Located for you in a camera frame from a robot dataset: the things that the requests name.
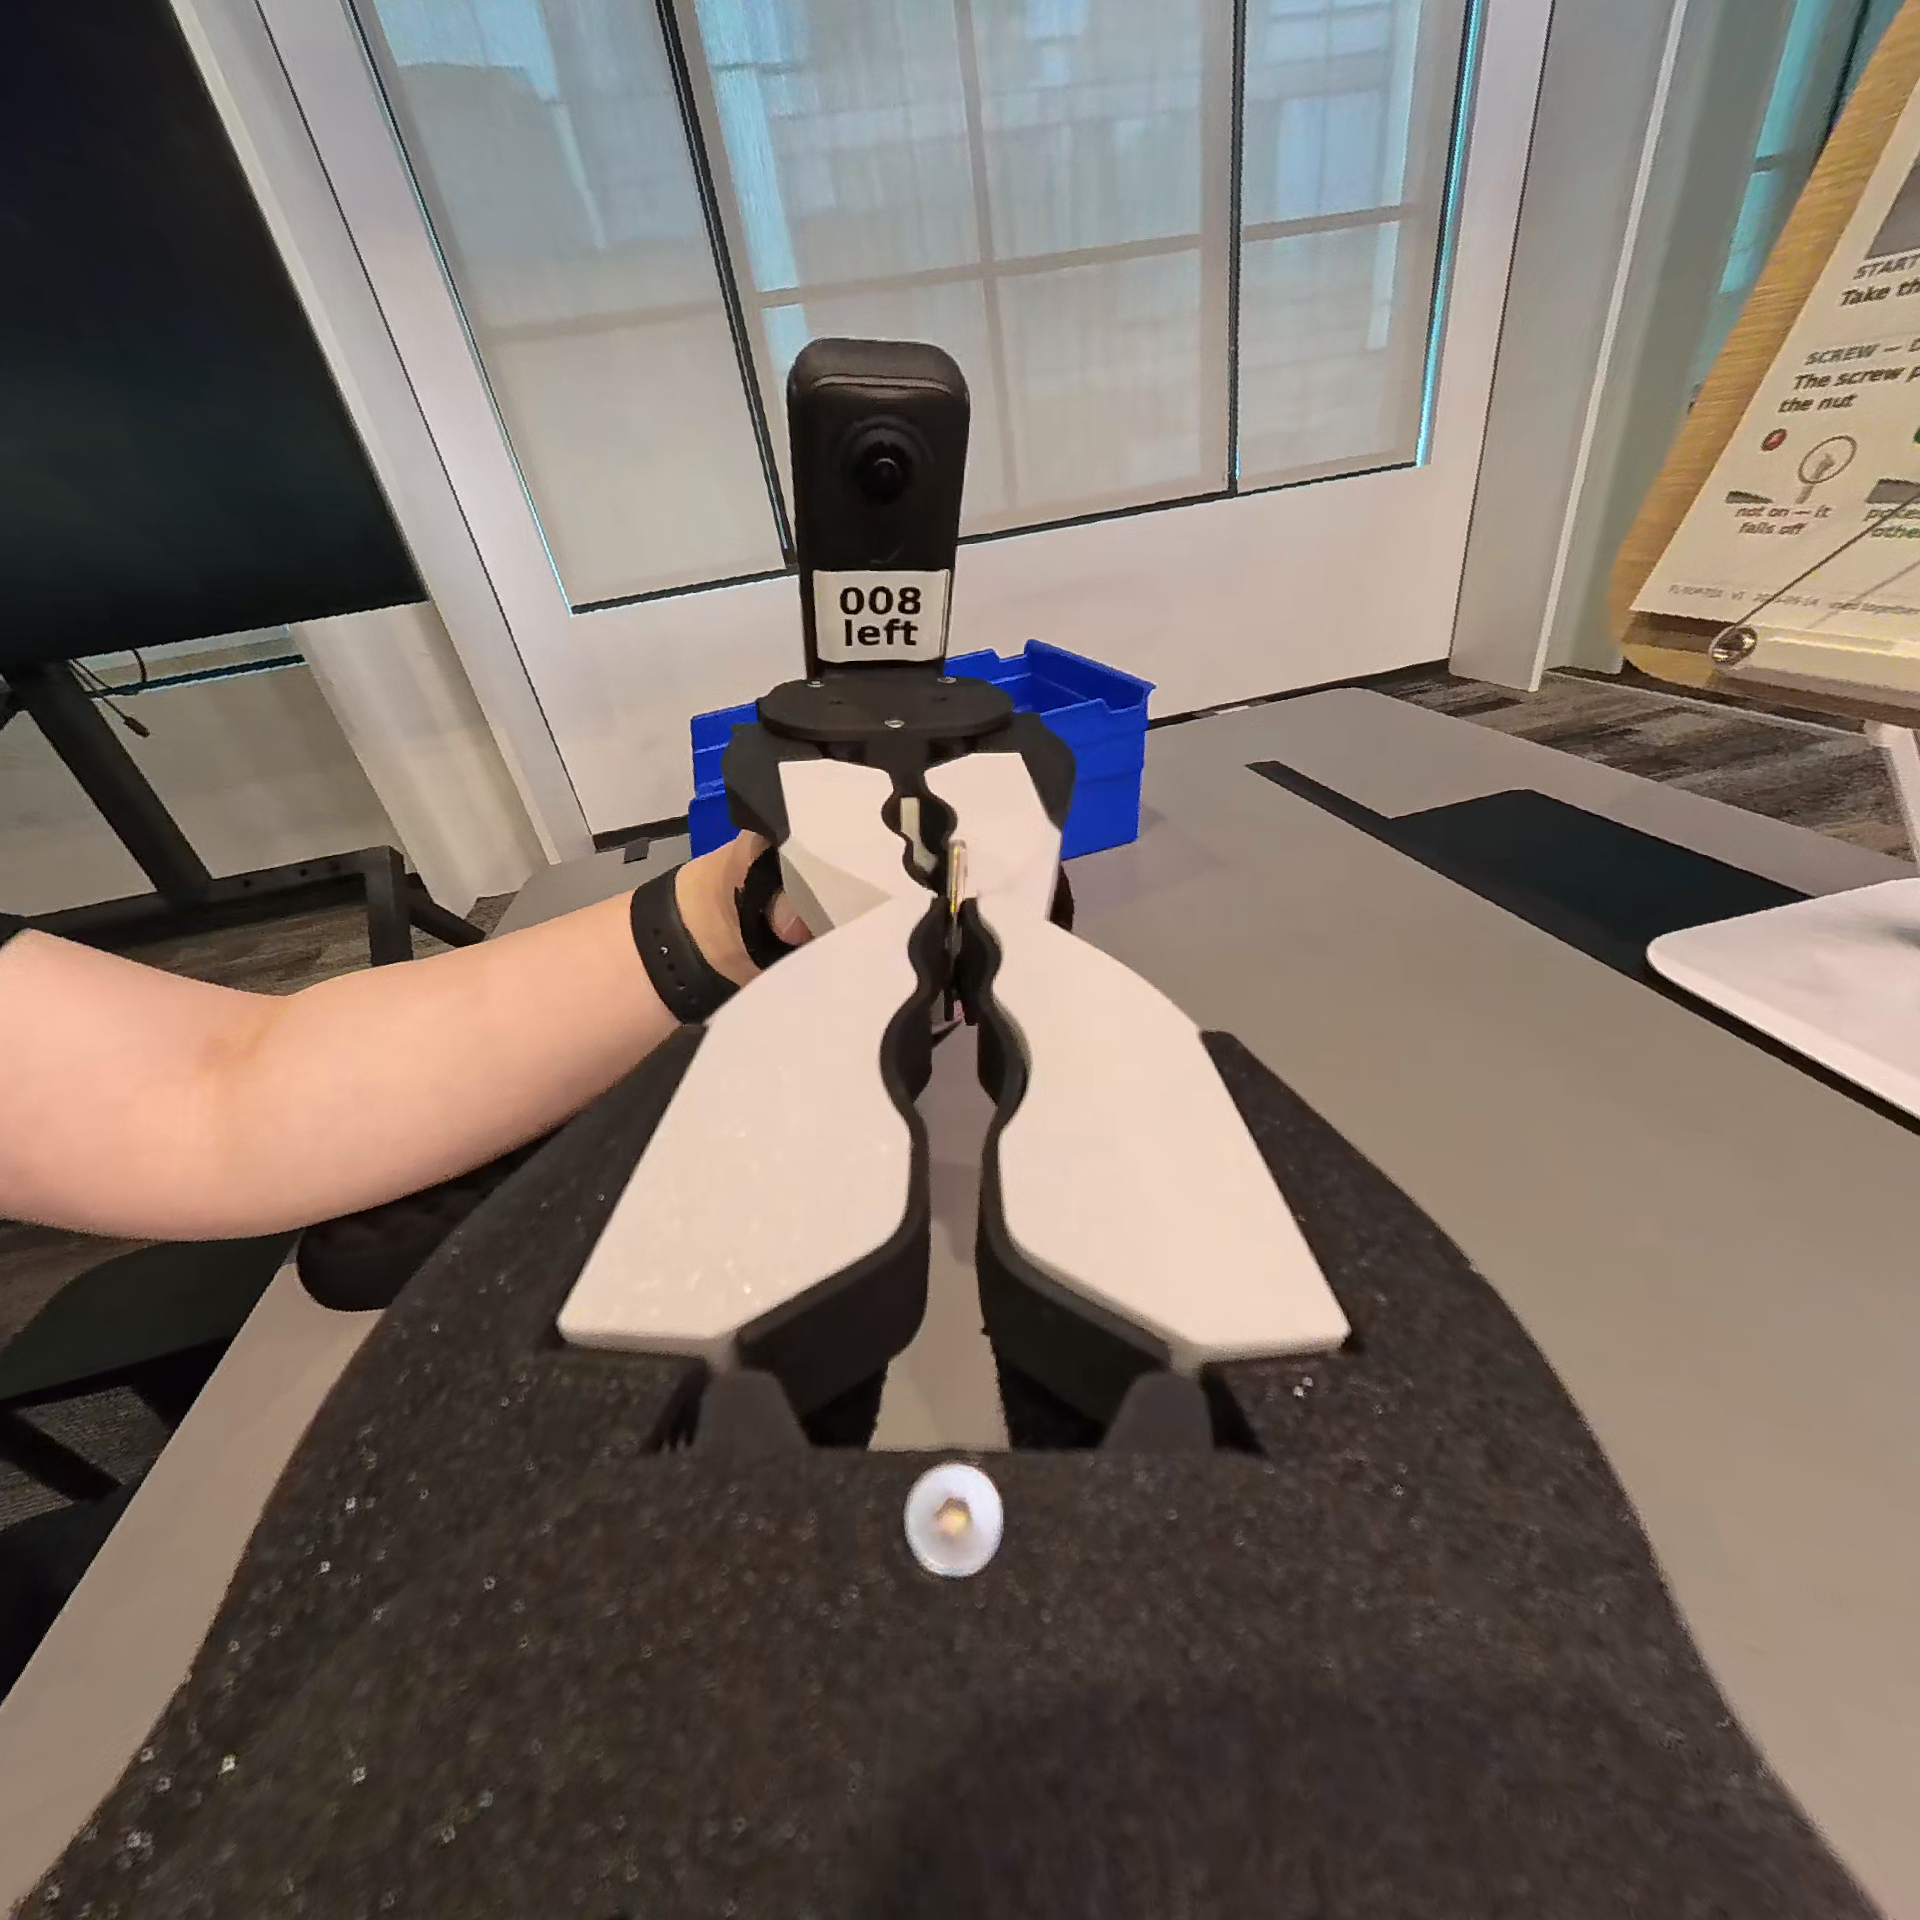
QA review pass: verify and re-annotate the black cable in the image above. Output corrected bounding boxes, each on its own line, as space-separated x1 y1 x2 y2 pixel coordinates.
66 644 156 740

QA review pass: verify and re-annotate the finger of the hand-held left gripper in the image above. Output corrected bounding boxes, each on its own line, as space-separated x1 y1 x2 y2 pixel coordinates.
776 757 950 980
935 750 1062 922

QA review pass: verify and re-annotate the large glass window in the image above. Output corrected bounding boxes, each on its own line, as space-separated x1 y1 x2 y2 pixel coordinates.
352 0 1474 613

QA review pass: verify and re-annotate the black monitor stand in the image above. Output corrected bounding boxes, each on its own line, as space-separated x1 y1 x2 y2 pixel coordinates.
0 660 484 965

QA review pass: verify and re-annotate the black desk cable flap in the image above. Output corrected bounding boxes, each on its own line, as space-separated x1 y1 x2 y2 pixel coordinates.
1248 759 1813 1024

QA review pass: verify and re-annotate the printed instruction sheet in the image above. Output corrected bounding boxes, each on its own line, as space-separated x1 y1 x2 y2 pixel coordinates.
1628 142 1920 666

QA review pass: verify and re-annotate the large dark monitor screen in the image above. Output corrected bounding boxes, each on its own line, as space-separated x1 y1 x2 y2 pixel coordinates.
0 0 431 671

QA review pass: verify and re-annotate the grey desk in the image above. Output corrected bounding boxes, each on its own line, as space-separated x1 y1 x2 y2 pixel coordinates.
0 688 1920 1920

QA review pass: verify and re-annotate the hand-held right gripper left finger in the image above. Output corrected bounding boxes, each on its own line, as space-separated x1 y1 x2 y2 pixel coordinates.
555 903 942 1414

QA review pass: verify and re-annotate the black office chair armrest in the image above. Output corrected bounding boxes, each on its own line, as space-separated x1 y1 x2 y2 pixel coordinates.
294 1162 506 1314

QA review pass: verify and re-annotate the black wristband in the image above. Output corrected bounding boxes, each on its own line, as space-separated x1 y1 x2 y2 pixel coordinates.
630 867 740 1028

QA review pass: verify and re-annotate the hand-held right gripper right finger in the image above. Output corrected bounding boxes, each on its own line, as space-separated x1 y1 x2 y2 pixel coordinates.
957 895 1352 1444

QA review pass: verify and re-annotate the person's left forearm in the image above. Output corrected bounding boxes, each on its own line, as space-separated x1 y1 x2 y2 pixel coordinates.
0 919 682 1242

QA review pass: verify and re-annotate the person's left hand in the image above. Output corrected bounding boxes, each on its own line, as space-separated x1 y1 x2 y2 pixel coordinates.
674 829 822 992

